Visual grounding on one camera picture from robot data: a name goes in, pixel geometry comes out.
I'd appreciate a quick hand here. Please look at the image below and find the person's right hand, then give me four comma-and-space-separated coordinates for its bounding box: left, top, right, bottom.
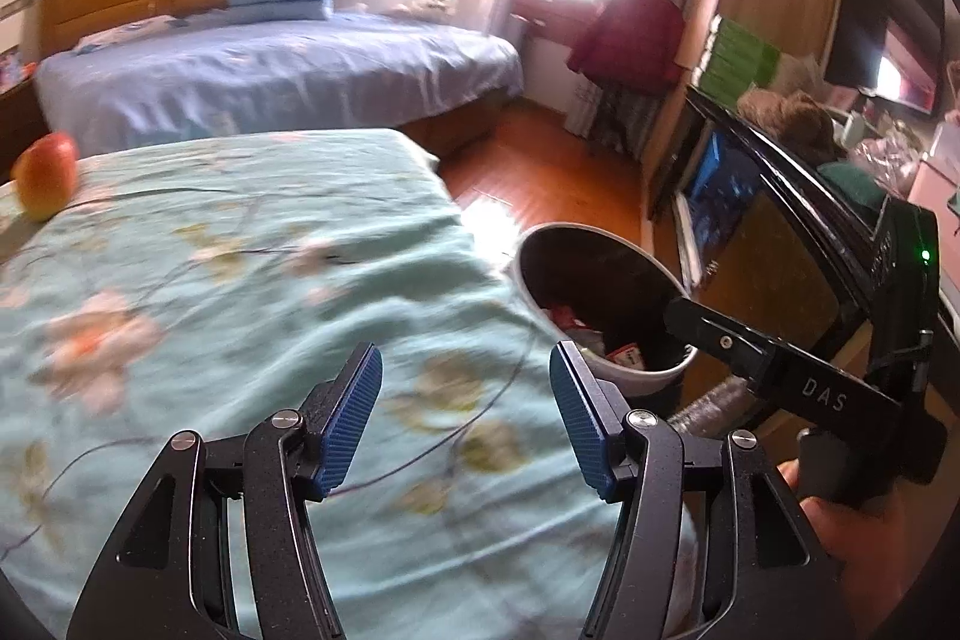
776, 460, 927, 640

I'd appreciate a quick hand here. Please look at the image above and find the bed with blue sheet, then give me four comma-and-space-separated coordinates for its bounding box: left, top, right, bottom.
34, 10, 524, 157

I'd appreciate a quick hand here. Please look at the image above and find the brown plush toy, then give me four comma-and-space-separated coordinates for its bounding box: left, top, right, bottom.
739, 89, 837, 157

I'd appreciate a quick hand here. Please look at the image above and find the white blue printed pillow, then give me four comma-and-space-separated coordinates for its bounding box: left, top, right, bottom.
71, 14, 181, 52

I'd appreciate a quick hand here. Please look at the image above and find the black glass cabinet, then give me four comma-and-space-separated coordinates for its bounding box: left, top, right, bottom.
649, 85, 893, 378

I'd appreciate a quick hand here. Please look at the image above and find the green cloth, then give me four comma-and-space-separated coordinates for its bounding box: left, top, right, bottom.
817, 160, 882, 210

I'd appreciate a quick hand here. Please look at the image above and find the red yellow apple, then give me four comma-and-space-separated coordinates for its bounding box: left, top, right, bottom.
11, 132, 80, 223

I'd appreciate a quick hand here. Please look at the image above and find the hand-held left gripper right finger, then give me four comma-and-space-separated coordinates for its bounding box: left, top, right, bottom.
549, 340, 856, 640

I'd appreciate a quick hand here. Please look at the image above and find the teal floral bedsheet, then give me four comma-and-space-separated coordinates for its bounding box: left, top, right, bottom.
0, 128, 698, 640

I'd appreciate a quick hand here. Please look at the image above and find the stack of green boxes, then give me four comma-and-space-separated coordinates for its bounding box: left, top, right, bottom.
697, 14, 781, 101

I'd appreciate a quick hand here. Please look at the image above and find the clear plastic bottle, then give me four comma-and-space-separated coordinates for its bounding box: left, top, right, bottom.
664, 377, 755, 438

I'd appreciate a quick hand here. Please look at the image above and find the black television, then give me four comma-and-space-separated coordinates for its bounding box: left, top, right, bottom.
825, 0, 946, 116

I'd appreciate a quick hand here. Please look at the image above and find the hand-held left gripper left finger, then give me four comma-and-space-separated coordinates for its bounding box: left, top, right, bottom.
67, 341, 383, 640

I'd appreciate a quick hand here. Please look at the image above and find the dark red coat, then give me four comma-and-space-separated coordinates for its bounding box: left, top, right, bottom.
566, 0, 687, 94

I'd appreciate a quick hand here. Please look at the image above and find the white trash bin black liner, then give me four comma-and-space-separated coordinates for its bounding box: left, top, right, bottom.
504, 224, 698, 397

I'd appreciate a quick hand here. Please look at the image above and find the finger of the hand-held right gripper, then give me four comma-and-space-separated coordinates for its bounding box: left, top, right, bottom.
664, 295, 781, 386

